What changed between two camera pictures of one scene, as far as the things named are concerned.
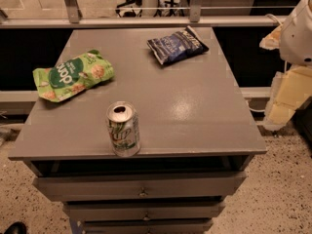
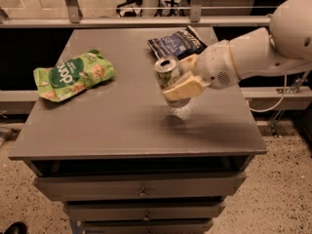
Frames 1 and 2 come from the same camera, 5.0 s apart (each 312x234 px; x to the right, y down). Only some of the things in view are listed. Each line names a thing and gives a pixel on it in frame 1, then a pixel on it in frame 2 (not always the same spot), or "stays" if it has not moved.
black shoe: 16,228 stays
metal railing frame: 70,17 stays
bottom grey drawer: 181,226 stays
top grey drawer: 142,185 stays
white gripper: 297,38 → 214,63
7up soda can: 123,124 → 169,71
